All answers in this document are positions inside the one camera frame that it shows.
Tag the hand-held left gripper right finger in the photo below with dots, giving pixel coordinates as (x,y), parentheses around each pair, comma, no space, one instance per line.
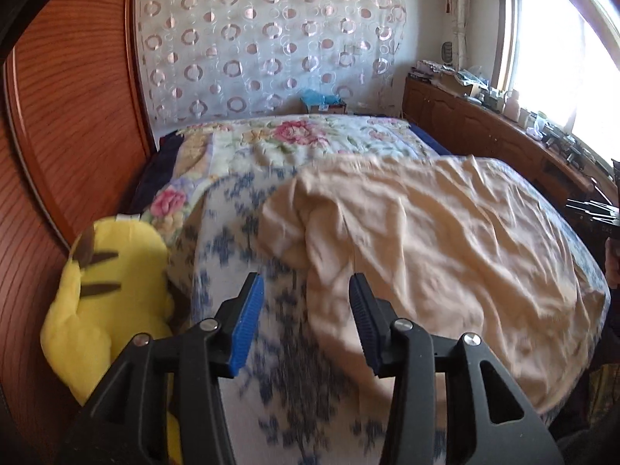
(365,324)

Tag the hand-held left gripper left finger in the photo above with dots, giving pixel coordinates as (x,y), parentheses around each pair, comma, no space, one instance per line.
(247,324)

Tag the beige printed T-shirt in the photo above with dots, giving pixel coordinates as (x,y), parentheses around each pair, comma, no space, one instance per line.
(436,252)

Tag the bed with floral sheets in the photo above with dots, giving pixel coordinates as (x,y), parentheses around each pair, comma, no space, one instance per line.
(290,397)

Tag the white tissue pack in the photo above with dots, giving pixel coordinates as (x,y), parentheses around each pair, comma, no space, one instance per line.
(535,128)

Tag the yellow plush toy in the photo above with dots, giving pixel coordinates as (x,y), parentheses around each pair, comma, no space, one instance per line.
(111,310)

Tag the white bottle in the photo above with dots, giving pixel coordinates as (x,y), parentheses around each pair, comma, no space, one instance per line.
(512,104)

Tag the wooden framed window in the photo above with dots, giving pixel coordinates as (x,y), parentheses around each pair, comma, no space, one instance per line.
(557,58)

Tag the long wooden cabinet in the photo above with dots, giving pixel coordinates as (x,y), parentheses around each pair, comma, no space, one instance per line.
(460,121)

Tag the dark blue bed cover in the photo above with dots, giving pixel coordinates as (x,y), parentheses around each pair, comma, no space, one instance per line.
(155,179)

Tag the floral blanket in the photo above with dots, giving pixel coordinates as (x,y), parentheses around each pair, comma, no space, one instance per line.
(300,140)

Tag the open cardboard box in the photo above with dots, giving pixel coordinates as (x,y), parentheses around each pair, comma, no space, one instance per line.
(457,82)

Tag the blue bag on box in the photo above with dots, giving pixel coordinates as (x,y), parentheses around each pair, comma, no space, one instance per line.
(319,101)

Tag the wooden slatted wardrobe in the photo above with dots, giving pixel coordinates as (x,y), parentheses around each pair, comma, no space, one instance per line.
(72,106)

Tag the sheer circle-pattern curtain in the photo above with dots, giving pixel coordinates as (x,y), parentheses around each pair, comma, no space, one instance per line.
(271,34)

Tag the small white wall device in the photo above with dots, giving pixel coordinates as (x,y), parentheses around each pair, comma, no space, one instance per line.
(446,53)

